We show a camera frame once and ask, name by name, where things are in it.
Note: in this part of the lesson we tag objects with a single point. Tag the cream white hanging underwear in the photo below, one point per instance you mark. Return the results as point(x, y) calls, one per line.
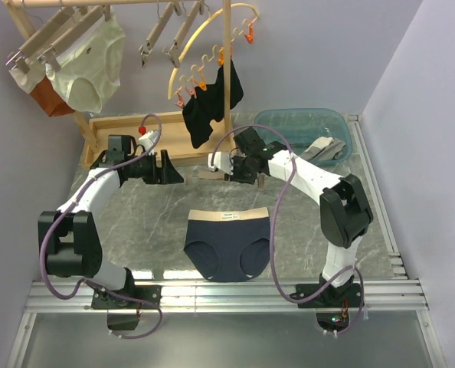
point(90, 68)

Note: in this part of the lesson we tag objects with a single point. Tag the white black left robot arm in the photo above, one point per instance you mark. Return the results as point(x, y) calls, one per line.
point(69, 244)

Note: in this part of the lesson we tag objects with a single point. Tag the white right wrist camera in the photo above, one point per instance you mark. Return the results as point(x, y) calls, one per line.
point(220, 162)

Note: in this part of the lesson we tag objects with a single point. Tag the beige hanging clip hanger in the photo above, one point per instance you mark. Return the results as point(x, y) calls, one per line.
point(163, 18)

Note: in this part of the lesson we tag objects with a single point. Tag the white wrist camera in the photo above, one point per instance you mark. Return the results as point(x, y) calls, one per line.
point(220, 162)
point(149, 140)

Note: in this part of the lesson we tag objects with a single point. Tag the wooden rack right post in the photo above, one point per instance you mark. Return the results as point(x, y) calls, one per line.
point(227, 64)

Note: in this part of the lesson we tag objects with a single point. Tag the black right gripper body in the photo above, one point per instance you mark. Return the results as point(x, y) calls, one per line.
point(243, 171)

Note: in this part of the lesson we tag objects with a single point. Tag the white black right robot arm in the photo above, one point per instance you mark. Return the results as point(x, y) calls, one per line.
point(344, 210)

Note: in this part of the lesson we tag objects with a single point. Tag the orange cream hanging underwear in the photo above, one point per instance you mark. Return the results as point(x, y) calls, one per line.
point(36, 84)

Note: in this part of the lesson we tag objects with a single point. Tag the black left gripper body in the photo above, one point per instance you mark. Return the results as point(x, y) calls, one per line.
point(145, 168)

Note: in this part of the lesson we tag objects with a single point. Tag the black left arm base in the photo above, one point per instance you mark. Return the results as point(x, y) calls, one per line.
point(102, 300)

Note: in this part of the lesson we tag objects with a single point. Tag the beige hanger holding underwear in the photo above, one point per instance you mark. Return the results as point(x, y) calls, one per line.
point(69, 37)

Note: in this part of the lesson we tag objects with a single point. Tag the wooden rack base tray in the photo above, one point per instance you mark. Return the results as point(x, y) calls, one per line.
point(175, 137)

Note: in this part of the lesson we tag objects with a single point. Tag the beige hanger far left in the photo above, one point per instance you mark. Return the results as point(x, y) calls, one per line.
point(39, 41)

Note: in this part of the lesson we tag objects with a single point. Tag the navy underwear cream waistband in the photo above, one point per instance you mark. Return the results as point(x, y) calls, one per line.
point(231, 246)

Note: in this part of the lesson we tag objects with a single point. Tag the teal plastic basin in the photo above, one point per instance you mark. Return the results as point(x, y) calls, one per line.
point(302, 126)

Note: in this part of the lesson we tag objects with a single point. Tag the aluminium mounting rail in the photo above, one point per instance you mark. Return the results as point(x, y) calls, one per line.
point(193, 296)

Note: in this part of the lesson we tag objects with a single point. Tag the grey and pink underwear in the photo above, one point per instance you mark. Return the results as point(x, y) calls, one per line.
point(323, 149)

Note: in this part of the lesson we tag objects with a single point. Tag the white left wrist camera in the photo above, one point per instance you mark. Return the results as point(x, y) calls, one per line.
point(149, 140)

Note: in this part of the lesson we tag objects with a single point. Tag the beige clip hanger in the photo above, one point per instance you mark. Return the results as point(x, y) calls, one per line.
point(163, 18)
point(207, 175)

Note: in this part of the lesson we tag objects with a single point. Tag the wooden rack top bar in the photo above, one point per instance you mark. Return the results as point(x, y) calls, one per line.
point(64, 3)

